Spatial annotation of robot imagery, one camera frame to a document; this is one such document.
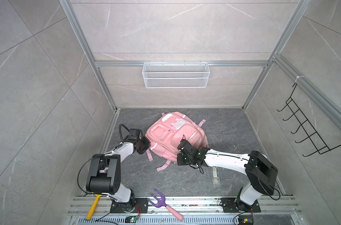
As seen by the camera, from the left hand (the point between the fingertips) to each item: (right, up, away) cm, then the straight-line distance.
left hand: (152, 141), depth 94 cm
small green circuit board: (-7, -35, -25) cm, 44 cm away
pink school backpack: (+9, +5, -1) cm, 11 cm away
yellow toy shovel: (-28, -31, -22) cm, 47 cm away
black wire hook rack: (+81, +7, -29) cm, 87 cm away
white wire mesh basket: (+16, +48, +7) cm, 51 cm away
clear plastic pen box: (+40, -19, -12) cm, 46 cm away
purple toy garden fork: (+8, -30, -19) cm, 37 cm away
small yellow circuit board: (+52, -36, -24) cm, 68 cm away
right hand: (+18, -10, -9) cm, 22 cm away
